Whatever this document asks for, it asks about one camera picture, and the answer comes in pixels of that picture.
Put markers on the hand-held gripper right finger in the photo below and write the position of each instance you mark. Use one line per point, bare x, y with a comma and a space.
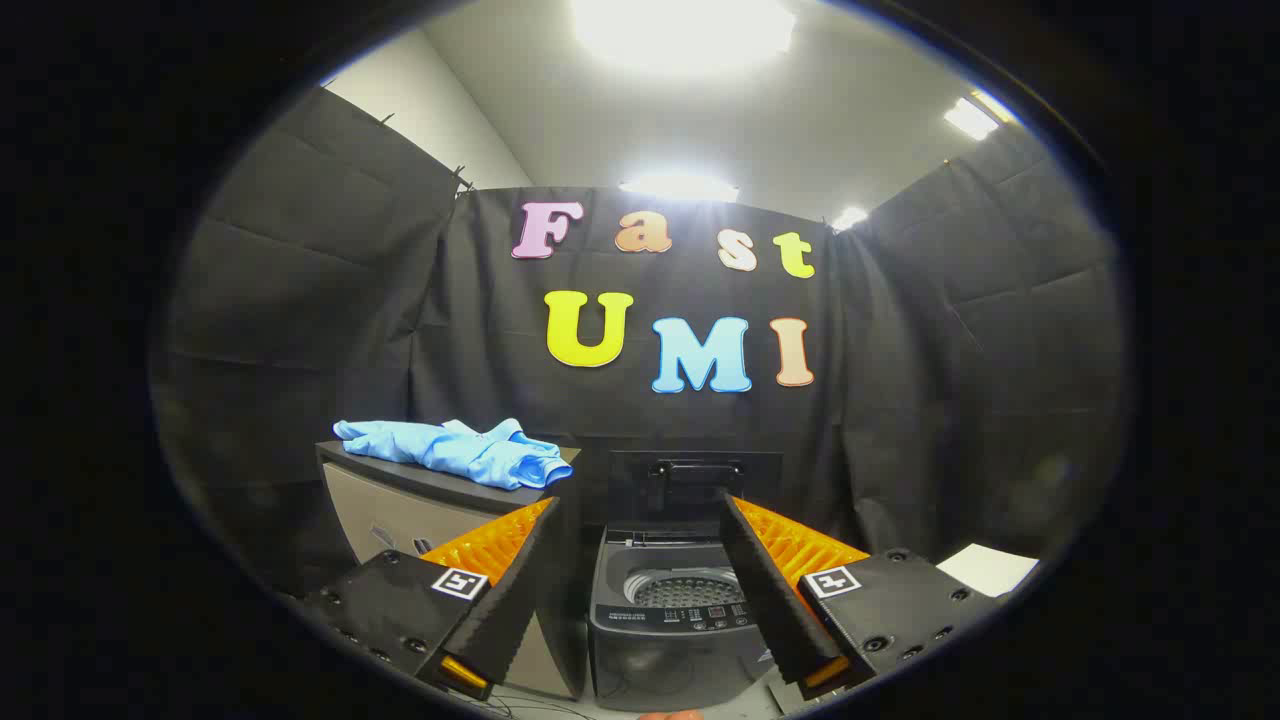
770, 600

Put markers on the grey cabinet with dark top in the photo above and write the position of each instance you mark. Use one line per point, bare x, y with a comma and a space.
400, 515

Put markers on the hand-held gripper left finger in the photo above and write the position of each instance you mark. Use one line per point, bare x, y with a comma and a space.
505, 610

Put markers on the light blue polo shirt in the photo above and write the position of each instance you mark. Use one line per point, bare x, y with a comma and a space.
470, 452

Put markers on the dark glass washing machine lid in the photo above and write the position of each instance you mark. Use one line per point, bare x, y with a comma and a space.
690, 480

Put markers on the large round ceiling light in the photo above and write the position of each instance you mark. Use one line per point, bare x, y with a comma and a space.
680, 30

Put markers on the ceiling light panel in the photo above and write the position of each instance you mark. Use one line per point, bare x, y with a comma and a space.
680, 186
972, 117
850, 218

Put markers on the grey washing machine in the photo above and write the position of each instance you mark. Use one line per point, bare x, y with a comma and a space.
660, 650

